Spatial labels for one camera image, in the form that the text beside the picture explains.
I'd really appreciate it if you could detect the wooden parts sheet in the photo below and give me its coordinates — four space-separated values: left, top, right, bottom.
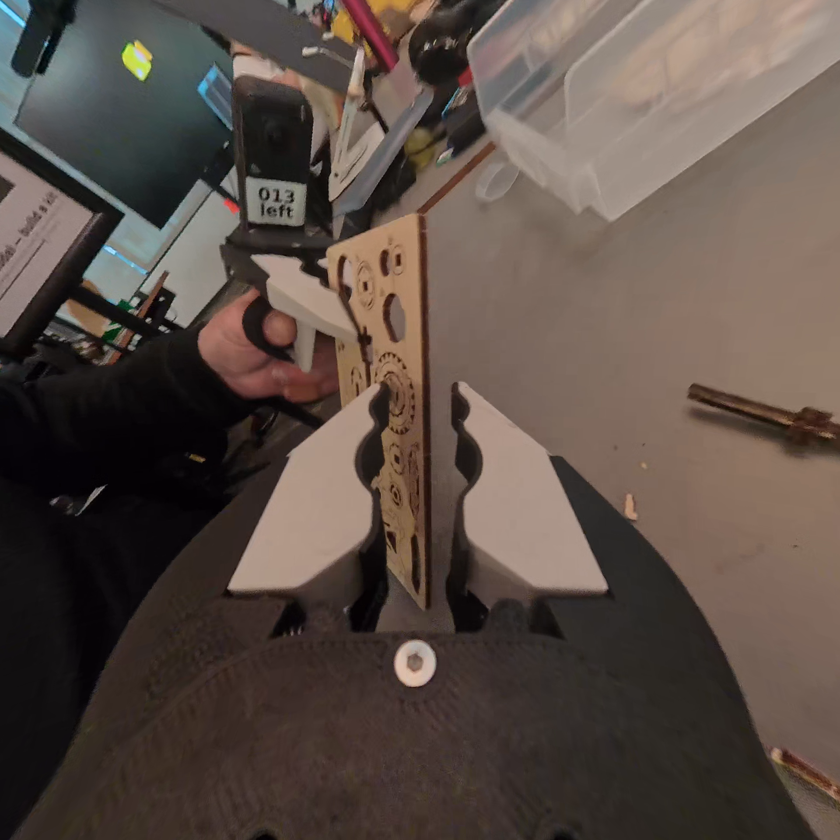
325 212 432 611

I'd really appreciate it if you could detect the person's left hand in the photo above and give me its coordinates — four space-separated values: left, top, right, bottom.
197 289 343 403

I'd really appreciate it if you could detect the wooden wheel axle assembly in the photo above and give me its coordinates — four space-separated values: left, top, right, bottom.
686 382 840 452

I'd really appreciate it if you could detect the person's left forearm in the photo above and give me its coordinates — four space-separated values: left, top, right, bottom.
0 325 258 503

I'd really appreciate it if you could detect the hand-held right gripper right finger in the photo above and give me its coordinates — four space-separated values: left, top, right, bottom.
448 381 609 634

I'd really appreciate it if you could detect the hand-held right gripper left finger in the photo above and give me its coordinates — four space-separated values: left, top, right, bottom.
226 382 392 634

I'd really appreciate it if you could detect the black monitor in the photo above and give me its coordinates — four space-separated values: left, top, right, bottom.
12 0 238 232

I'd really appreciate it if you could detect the framed marker sign board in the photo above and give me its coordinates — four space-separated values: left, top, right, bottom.
0 126 126 360

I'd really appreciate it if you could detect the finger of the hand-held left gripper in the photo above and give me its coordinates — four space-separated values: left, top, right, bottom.
269 283 361 336
251 253 330 291

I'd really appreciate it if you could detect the clear plastic box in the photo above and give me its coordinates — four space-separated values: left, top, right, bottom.
465 0 840 223

